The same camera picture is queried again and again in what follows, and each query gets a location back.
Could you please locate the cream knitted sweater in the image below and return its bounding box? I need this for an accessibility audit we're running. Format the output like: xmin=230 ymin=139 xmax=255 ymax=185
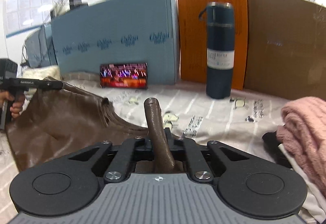
xmin=22 ymin=65 xmax=61 ymax=85

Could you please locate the orange cardboard box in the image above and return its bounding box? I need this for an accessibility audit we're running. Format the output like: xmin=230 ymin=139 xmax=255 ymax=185
xmin=177 ymin=0 xmax=248 ymax=90

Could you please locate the large blue foam board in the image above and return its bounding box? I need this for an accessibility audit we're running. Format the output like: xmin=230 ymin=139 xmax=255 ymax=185
xmin=51 ymin=0 xmax=180 ymax=85

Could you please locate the wall information poster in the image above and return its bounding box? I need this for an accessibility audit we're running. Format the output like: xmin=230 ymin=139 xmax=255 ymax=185
xmin=4 ymin=0 xmax=58 ymax=38

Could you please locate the pink knitted sweater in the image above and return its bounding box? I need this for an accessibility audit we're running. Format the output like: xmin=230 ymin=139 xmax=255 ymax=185
xmin=276 ymin=97 xmax=325 ymax=195

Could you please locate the smartphone playing video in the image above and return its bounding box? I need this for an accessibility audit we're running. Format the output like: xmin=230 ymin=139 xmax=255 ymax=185
xmin=100 ymin=63 xmax=148 ymax=89

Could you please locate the printed grey bed sheet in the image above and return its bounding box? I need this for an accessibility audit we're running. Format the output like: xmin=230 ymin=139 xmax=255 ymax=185
xmin=0 ymin=79 xmax=326 ymax=224

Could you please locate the white folded garment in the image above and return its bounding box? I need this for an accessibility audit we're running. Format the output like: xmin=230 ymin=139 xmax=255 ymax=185
xmin=277 ymin=143 xmax=326 ymax=223

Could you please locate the brown leather jacket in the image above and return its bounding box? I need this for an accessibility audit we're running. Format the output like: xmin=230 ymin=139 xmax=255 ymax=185
xmin=5 ymin=76 xmax=176 ymax=173

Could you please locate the brown cardboard box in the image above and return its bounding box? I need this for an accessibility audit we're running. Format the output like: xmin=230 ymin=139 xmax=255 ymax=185
xmin=244 ymin=0 xmax=325 ymax=99

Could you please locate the black folded garment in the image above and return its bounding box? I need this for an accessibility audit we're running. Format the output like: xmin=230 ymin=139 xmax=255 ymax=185
xmin=262 ymin=131 xmax=292 ymax=169

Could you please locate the person's left hand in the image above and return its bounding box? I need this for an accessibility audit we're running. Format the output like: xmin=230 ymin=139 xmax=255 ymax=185
xmin=0 ymin=91 xmax=25 ymax=118

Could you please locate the dark blue thermos bottle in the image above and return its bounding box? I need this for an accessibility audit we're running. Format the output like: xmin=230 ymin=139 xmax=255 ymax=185
xmin=198 ymin=2 xmax=235 ymax=99

